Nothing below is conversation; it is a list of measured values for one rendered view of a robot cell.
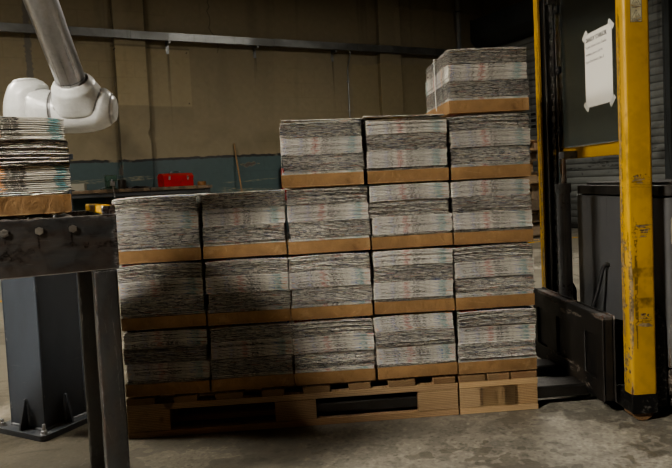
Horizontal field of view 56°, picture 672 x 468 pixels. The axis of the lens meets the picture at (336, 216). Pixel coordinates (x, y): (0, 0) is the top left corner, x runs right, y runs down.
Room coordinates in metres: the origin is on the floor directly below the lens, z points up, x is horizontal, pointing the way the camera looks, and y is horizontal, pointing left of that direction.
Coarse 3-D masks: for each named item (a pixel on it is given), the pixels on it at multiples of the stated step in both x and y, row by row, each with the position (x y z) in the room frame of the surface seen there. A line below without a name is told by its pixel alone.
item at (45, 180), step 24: (0, 120) 1.42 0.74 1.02; (24, 120) 1.45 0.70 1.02; (48, 120) 1.47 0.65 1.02; (0, 144) 1.42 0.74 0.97; (24, 144) 1.46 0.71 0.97; (48, 144) 1.47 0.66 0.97; (0, 168) 1.42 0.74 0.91; (24, 168) 1.44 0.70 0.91; (48, 168) 1.47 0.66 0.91; (0, 192) 1.42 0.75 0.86; (24, 192) 1.44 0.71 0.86; (48, 192) 1.47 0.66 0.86; (0, 216) 1.41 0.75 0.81; (24, 216) 1.46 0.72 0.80
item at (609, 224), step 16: (592, 192) 2.61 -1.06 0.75; (608, 192) 2.48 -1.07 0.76; (656, 192) 2.15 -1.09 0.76; (592, 208) 2.62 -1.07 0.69; (608, 208) 2.49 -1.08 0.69; (656, 208) 2.16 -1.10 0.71; (592, 224) 2.63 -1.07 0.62; (608, 224) 2.49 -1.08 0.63; (656, 224) 2.16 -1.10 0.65; (592, 240) 2.63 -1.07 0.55; (608, 240) 2.50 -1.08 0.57; (656, 240) 2.16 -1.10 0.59; (592, 256) 2.63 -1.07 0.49; (608, 256) 2.50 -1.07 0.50; (656, 256) 2.17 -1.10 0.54; (592, 272) 2.64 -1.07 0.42; (608, 272) 2.50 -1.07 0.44; (656, 272) 2.17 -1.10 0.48; (592, 288) 2.64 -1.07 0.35; (608, 288) 2.51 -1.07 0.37; (656, 288) 2.17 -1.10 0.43; (608, 304) 2.51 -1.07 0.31; (656, 304) 2.17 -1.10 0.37
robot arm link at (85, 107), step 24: (24, 0) 1.98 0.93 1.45; (48, 0) 1.99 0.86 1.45; (48, 24) 2.03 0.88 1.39; (48, 48) 2.09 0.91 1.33; (72, 48) 2.14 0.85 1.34; (72, 72) 2.17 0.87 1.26; (48, 96) 2.26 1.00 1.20; (72, 96) 2.20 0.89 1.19; (96, 96) 2.25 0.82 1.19; (72, 120) 2.26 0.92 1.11; (96, 120) 2.27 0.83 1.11
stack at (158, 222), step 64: (256, 192) 2.16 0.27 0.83; (320, 192) 2.18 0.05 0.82; (384, 192) 2.20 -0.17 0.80; (448, 192) 2.22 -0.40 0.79; (256, 256) 2.19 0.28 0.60; (320, 256) 2.18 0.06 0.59; (384, 256) 2.20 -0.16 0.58; (448, 256) 2.21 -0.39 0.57; (320, 320) 2.19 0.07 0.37; (384, 320) 2.20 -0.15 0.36; (448, 320) 2.21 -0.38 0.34; (128, 384) 2.14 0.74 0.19; (320, 384) 2.19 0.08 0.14; (448, 384) 2.21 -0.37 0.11
